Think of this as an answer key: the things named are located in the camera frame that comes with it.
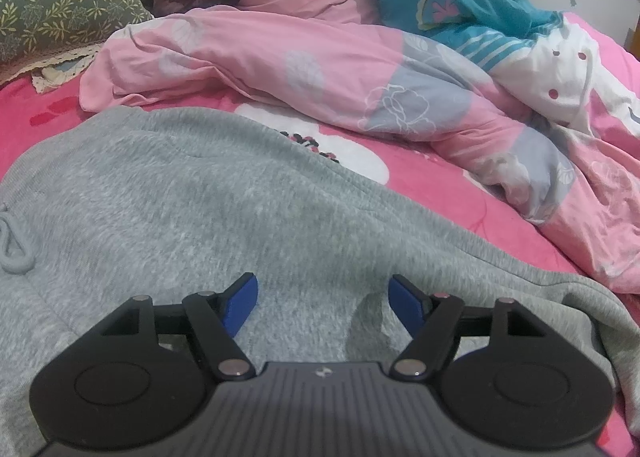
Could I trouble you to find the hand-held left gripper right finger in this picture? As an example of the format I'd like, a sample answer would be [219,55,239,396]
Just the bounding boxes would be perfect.
[389,273,548,382]

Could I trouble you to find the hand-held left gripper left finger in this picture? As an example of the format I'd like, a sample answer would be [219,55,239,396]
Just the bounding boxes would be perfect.
[100,272,260,382]

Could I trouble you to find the grey sweatpants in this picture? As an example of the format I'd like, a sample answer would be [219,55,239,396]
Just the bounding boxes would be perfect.
[0,106,640,457]

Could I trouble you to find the pink floral bed sheet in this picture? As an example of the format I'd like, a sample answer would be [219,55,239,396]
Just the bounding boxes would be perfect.
[0,12,640,457]

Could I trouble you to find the pink patchwork quilt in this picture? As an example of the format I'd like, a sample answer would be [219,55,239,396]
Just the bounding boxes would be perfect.
[80,0,640,295]

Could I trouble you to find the lace-trimmed printed cloth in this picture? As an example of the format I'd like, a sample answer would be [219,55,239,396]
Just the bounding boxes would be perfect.
[30,44,101,95]

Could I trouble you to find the green leaf-print pillow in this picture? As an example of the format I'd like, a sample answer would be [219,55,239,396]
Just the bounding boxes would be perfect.
[0,0,153,80]

